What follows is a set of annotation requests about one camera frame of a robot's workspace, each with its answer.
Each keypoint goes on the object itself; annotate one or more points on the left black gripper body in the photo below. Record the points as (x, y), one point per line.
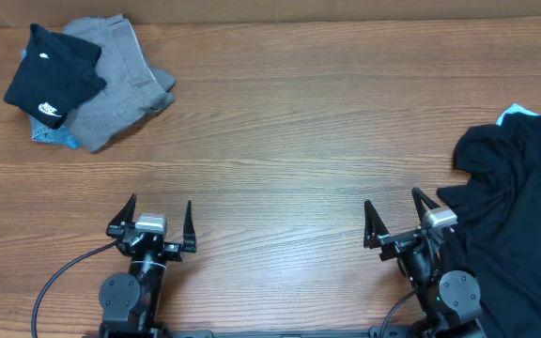
(172, 252)

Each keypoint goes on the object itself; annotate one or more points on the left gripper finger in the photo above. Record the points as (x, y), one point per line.
(189, 236)
(126, 214)

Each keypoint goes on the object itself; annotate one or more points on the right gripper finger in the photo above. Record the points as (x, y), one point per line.
(375, 230)
(422, 202)

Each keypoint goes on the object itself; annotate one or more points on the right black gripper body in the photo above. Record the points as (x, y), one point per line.
(403, 239)

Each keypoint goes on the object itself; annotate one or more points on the black t-shirt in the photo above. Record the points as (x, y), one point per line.
(498, 235)

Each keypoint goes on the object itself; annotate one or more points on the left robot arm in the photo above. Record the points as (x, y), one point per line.
(130, 300)

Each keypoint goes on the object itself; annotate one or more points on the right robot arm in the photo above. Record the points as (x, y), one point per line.
(449, 298)

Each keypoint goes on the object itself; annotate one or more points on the folded blue denim garment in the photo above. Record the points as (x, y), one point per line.
(61, 137)

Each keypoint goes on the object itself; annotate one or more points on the folded grey trousers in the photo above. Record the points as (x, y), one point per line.
(133, 88)

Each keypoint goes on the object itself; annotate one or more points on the light blue t-shirt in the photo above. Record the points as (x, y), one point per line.
(514, 109)

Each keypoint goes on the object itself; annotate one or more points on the folded black Nike garment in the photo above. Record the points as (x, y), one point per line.
(56, 75)

